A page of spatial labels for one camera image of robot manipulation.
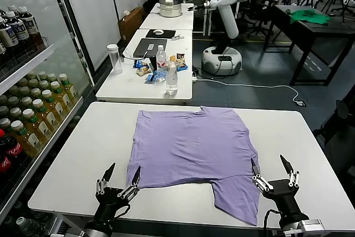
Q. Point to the black mouse pad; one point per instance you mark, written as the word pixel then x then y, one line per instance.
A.
pixel 169 33

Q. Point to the clear tumbler white lid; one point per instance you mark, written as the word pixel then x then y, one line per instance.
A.
pixel 115 59

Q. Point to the water bottle red label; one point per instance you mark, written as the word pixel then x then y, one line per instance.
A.
pixel 161 59

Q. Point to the cola bottle red label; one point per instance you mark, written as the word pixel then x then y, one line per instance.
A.
pixel 4 163
pixel 14 148

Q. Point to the brown cardboard box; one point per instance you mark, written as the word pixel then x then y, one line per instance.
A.
pixel 130 24

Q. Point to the white rectangular table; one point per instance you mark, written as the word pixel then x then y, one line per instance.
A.
pixel 187 10
pixel 166 22
pixel 122 87

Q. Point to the metal steamer pot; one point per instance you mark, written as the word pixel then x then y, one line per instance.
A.
pixel 170 6

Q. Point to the clear bottle green label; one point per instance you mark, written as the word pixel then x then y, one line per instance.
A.
pixel 27 227

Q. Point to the white humanoid robot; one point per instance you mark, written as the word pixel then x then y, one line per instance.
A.
pixel 228 17

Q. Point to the black laptop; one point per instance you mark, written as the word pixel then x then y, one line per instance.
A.
pixel 151 47

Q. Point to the clear unlabelled water bottle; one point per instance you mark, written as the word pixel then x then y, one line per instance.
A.
pixel 172 78

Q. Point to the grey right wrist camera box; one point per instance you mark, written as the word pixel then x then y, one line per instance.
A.
pixel 310 226

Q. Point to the blue white snack pack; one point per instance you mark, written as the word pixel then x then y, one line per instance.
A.
pixel 182 66

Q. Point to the white floor adapter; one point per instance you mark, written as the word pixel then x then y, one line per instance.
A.
pixel 300 103

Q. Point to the white computer mouse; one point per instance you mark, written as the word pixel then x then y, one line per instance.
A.
pixel 158 31

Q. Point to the cream snack pack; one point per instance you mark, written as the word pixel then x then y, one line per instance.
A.
pixel 143 71

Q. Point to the glass door drinks cabinet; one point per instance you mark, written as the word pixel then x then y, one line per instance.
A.
pixel 25 63

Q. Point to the white power strip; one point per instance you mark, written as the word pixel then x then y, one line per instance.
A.
pixel 194 76

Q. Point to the dark tea bottle white cap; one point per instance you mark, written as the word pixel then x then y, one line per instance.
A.
pixel 7 37
pixel 29 23
pixel 12 8
pixel 18 30

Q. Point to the small grey clip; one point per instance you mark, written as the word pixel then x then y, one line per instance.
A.
pixel 177 37

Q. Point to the yellow snack pack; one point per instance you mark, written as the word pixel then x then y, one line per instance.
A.
pixel 172 58

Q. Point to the black table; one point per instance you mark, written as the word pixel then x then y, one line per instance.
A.
pixel 313 34

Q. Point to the yellow tea bottle white cap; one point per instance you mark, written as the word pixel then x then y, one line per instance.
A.
pixel 24 91
pixel 59 96
pixel 14 101
pixel 26 140
pixel 4 123
pixel 33 82
pixel 66 87
pixel 15 112
pixel 52 106
pixel 44 117
pixel 3 109
pixel 36 128
pixel 36 93
pixel 51 77
pixel 43 85
pixel 42 75
pixel 27 101

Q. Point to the purple t-shirt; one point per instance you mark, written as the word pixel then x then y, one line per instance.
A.
pixel 191 148

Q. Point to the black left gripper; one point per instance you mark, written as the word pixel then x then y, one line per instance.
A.
pixel 109 203

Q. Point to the small black box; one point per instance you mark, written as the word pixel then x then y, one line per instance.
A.
pixel 153 63

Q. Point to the green cloth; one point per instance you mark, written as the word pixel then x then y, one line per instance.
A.
pixel 308 16

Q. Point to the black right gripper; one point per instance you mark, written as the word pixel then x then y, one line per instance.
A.
pixel 285 198

